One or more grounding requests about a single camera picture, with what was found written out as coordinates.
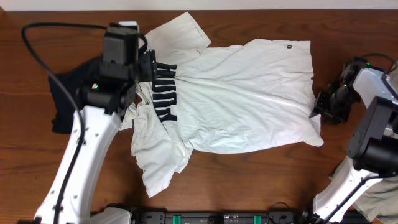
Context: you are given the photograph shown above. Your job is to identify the white Puma t-shirt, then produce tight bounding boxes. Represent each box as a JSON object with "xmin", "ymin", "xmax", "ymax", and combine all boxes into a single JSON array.
[{"xmin": 121, "ymin": 13, "xmax": 323, "ymax": 197}]

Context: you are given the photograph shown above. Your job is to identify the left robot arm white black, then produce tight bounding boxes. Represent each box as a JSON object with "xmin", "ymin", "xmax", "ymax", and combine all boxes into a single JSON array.
[{"xmin": 33, "ymin": 21, "xmax": 157, "ymax": 223}]

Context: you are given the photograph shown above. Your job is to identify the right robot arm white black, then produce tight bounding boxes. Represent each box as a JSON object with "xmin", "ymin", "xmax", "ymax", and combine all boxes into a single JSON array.
[{"xmin": 300, "ymin": 54, "xmax": 397, "ymax": 223}]

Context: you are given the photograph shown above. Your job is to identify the black folded garment orange trim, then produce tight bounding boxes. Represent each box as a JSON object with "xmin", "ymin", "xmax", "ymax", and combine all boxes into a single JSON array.
[{"xmin": 48, "ymin": 57, "xmax": 101, "ymax": 134}]

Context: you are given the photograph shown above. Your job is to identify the grey garment at right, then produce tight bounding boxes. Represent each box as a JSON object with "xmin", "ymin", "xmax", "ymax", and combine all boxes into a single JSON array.
[{"xmin": 329, "ymin": 65, "xmax": 398, "ymax": 224}]

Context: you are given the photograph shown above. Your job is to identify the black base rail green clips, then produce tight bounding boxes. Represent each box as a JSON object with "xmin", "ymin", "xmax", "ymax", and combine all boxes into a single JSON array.
[{"xmin": 132, "ymin": 202, "xmax": 323, "ymax": 224}]

